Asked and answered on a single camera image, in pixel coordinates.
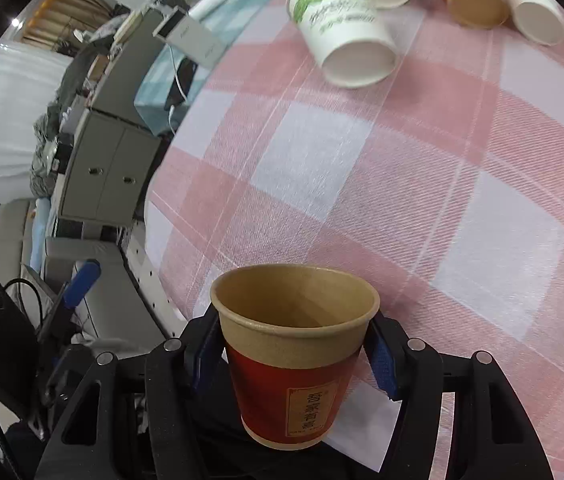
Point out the pink checked tablecloth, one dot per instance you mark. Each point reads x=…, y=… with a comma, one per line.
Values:
x=442, y=186

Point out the white power bank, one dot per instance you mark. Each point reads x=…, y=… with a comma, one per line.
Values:
x=191, y=38

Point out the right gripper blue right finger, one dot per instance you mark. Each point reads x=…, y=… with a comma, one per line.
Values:
x=492, y=436

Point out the white green cup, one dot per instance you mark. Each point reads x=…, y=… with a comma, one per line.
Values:
x=538, y=20
x=348, y=39

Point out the white paper roll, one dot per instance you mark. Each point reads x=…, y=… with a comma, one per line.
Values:
x=202, y=8

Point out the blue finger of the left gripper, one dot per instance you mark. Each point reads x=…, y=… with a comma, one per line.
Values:
x=59, y=323

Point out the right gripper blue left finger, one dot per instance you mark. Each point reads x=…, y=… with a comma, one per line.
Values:
x=134, y=418

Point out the white curtain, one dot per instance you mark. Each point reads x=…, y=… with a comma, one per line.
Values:
x=29, y=78

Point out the white green cup back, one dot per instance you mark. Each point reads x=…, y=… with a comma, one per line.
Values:
x=538, y=20

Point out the grey low cabinet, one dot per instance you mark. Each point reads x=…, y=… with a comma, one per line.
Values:
x=113, y=148

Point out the teal checked tablecloth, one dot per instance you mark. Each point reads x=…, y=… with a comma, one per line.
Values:
x=173, y=80

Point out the white green cup front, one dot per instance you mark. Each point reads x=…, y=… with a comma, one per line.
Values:
x=348, y=39

